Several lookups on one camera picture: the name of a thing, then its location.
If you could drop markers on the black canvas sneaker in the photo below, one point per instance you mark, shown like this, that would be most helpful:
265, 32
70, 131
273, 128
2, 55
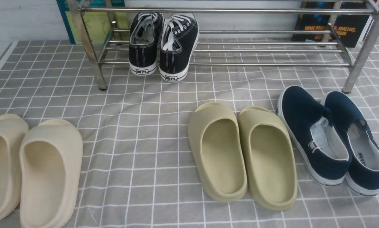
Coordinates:
179, 39
145, 32

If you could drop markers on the stainless steel shoe rack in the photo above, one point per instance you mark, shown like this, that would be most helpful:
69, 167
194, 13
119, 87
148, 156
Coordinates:
355, 66

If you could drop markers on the olive green slipper left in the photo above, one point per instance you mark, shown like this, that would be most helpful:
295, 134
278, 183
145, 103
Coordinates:
213, 135

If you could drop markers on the olive green slipper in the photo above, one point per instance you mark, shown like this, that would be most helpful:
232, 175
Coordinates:
213, 135
269, 158

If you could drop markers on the grey checked tablecloth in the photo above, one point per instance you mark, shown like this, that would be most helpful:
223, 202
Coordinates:
137, 168

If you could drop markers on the olive green slipper right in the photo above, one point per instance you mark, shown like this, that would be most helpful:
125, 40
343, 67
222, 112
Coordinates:
269, 158

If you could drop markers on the navy slip-on shoe left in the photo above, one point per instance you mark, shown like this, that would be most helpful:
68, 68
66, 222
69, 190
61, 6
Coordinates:
310, 126

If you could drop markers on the navy slip-on shoe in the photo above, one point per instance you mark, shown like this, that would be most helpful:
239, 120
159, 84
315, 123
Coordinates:
363, 173
310, 126

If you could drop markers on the cream slipper right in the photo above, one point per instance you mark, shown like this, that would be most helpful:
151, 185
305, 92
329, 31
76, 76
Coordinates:
51, 160

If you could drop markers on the cream slipper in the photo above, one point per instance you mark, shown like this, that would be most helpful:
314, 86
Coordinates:
51, 160
12, 131

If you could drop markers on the black orange-text book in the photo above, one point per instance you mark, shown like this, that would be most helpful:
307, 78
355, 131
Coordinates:
348, 27

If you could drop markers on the cream slipper far left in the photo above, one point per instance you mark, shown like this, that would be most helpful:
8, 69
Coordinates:
12, 131

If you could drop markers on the navy slip-on shoe right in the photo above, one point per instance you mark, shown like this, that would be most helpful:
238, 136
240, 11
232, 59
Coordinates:
363, 173

